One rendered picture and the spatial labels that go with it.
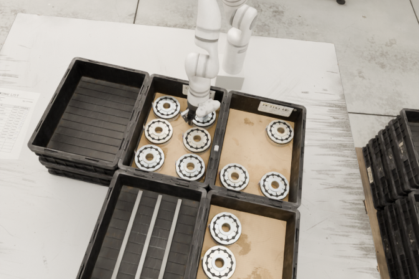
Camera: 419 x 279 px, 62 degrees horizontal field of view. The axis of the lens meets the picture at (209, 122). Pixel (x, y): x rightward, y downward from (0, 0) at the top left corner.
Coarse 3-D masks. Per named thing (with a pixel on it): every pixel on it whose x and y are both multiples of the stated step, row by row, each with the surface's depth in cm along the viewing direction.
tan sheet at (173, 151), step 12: (156, 96) 138; (180, 108) 137; (180, 120) 134; (216, 120) 135; (156, 132) 130; (180, 132) 131; (144, 144) 127; (168, 144) 128; (180, 144) 129; (168, 156) 126; (180, 156) 126; (204, 156) 127; (168, 168) 123; (192, 168) 124; (204, 180) 122
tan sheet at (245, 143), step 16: (240, 112) 138; (240, 128) 135; (256, 128) 135; (224, 144) 130; (240, 144) 131; (256, 144) 132; (288, 144) 133; (224, 160) 127; (240, 160) 128; (256, 160) 128; (272, 160) 129; (288, 160) 130; (256, 176) 125; (288, 176) 126; (256, 192) 122; (288, 192) 123
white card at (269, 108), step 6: (264, 102) 131; (258, 108) 135; (264, 108) 134; (270, 108) 134; (276, 108) 133; (282, 108) 132; (288, 108) 131; (276, 114) 136; (282, 114) 135; (288, 114) 134
